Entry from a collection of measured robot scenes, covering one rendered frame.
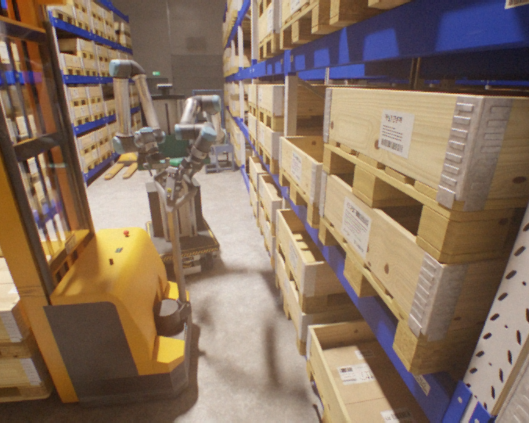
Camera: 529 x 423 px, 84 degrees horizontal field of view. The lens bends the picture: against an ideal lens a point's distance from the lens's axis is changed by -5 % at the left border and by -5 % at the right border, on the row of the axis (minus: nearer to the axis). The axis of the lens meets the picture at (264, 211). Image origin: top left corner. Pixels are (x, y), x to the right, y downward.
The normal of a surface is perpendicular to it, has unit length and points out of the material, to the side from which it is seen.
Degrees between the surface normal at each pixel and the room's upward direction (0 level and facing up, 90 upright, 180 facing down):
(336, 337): 90
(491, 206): 90
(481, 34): 90
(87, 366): 90
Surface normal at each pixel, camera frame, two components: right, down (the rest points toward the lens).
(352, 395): 0.00, -0.92
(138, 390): 0.16, 0.38
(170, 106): 0.38, 0.36
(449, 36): -0.99, 0.06
